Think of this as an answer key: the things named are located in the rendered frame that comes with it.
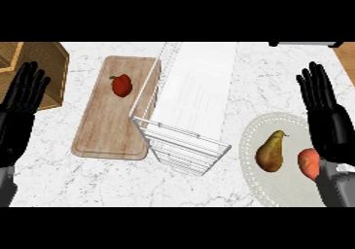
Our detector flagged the brown-green pear-shaped squash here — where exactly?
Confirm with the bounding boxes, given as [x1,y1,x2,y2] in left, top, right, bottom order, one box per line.
[255,129,289,173]

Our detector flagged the red bell pepper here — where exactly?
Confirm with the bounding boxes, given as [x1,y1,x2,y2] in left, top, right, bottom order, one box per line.
[108,73,133,98]

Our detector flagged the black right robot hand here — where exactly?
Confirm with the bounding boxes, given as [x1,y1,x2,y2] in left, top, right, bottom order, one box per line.
[294,61,355,169]

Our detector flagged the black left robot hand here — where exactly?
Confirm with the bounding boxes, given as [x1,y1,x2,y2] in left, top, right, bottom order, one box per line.
[0,61,52,169]

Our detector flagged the white wire tiered shelf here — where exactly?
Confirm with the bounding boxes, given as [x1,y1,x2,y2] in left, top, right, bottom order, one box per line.
[127,42,238,177]

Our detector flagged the white oval placemat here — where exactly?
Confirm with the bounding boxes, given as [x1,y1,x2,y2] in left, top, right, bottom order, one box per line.
[238,112,355,208]

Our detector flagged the wooden cutting board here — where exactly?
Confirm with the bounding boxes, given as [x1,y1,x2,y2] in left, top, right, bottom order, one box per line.
[71,55,163,161]

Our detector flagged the wicker basket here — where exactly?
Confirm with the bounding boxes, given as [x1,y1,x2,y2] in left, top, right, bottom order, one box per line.
[0,42,71,111]

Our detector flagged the grey appliance with dark edge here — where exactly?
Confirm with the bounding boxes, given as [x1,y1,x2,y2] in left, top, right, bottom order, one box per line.
[268,42,345,49]

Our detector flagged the orange round fruit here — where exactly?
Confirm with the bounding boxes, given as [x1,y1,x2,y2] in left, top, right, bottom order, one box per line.
[296,148,323,182]

